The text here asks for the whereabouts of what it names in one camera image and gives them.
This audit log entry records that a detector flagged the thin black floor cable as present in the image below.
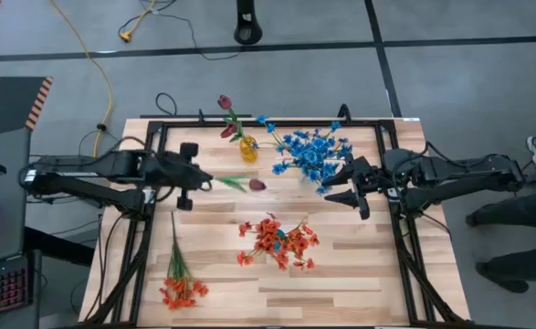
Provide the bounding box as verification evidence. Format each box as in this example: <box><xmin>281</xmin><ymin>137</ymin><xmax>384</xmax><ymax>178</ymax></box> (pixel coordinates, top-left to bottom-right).
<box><xmin>137</xmin><ymin>0</ymin><xmax>244</xmax><ymax>61</ymax></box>

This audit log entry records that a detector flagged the long yellow cable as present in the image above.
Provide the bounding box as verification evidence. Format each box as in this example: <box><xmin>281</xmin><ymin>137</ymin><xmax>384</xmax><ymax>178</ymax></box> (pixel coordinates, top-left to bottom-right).
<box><xmin>49</xmin><ymin>0</ymin><xmax>115</xmax><ymax>165</ymax></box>

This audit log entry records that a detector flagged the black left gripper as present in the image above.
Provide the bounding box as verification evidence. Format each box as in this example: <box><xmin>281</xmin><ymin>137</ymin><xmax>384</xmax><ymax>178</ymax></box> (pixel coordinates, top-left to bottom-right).
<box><xmin>142</xmin><ymin>142</ymin><xmax>215</xmax><ymax>212</ymax></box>

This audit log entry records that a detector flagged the orange artificial flower bunch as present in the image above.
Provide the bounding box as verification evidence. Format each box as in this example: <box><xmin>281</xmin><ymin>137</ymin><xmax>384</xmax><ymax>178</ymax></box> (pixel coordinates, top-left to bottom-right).
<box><xmin>159</xmin><ymin>210</ymin><xmax>210</xmax><ymax>312</ymax></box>
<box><xmin>236</xmin><ymin>212</ymin><xmax>287</xmax><ymax>271</ymax></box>
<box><xmin>276</xmin><ymin>217</ymin><xmax>321</xmax><ymax>271</ymax></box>

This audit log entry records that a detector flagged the blue artificial flower bunch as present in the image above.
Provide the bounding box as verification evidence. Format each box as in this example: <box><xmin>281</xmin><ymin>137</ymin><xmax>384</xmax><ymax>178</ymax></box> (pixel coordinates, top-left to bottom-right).
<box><xmin>289</xmin><ymin>130</ymin><xmax>355</xmax><ymax>184</ymax></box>
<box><xmin>254</xmin><ymin>113</ymin><xmax>305</xmax><ymax>152</ymax></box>
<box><xmin>270</xmin><ymin>159</ymin><xmax>342</xmax><ymax>196</ymax></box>

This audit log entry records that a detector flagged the black looped cable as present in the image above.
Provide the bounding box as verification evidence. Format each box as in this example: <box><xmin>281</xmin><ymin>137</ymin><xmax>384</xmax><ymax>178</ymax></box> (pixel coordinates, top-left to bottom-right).
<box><xmin>155</xmin><ymin>92</ymin><xmax>178</xmax><ymax>118</ymax></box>

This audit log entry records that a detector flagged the yellow glass vase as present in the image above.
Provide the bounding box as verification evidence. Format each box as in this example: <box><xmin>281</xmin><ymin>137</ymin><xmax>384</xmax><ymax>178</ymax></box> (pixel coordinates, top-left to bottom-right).
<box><xmin>238</xmin><ymin>134</ymin><xmax>259</xmax><ymax>165</ymax></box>

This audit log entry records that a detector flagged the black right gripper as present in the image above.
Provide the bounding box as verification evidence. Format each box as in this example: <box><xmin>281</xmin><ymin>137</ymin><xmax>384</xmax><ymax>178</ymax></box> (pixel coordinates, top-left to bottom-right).
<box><xmin>321</xmin><ymin>155</ymin><xmax>399</xmax><ymax>221</ymax></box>

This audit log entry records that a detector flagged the dark red artificial tulip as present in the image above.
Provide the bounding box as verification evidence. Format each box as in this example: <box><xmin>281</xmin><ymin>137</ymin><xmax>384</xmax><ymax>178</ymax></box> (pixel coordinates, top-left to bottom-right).
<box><xmin>219</xmin><ymin>122</ymin><xmax>246</xmax><ymax>143</ymax></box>
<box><xmin>212</xmin><ymin>174</ymin><xmax>268</xmax><ymax>194</ymax></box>
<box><xmin>216</xmin><ymin>94</ymin><xmax>246</xmax><ymax>138</ymax></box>

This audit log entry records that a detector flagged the black desk foot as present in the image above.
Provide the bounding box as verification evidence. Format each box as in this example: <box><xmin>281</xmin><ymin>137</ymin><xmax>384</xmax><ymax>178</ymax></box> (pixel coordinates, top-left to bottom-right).
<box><xmin>23</xmin><ymin>226</ymin><xmax>95</xmax><ymax>269</ymax></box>

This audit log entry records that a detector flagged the blue glass vase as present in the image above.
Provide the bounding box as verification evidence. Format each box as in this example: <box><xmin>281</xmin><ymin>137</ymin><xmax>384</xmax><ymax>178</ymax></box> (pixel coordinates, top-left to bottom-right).
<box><xmin>271</xmin><ymin>228</ymin><xmax>289</xmax><ymax>253</ymax></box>

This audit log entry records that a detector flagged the grey desk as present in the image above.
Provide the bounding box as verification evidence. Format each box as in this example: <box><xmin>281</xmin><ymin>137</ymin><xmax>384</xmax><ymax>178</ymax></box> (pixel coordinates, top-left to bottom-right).
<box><xmin>0</xmin><ymin>127</ymin><xmax>34</xmax><ymax>269</ymax></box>

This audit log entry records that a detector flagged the backlit keyboard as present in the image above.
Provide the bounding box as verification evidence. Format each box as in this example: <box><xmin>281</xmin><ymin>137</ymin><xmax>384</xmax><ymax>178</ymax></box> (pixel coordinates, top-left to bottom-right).
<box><xmin>0</xmin><ymin>253</ymin><xmax>35</xmax><ymax>321</ymax></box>

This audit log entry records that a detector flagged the yellow cable with plug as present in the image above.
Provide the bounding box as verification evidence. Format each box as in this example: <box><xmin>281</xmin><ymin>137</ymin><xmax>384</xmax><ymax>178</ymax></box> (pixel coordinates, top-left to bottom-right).
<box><xmin>119</xmin><ymin>0</ymin><xmax>159</xmax><ymax>44</ymax></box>

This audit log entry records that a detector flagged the black aluminium table frame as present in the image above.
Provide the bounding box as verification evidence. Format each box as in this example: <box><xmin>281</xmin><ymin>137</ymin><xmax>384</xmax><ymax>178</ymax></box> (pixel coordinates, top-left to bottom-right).
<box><xmin>82</xmin><ymin>103</ymin><xmax>474</xmax><ymax>329</ymax></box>

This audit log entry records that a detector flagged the person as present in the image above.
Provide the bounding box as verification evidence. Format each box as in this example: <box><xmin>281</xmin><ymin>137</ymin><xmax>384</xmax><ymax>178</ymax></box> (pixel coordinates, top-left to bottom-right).
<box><xmin>465</xmin><ymin>175</ymin><xmax>536</xmax><ymax>294</ymax></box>

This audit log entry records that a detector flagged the large black hazard-striped mat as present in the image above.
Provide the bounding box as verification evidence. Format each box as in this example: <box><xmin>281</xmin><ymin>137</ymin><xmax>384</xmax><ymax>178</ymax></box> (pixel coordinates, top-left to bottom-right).
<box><xmin>0</xmin><ymin>76</ymin><xmax>55</xmax><ymax>141</ymax></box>

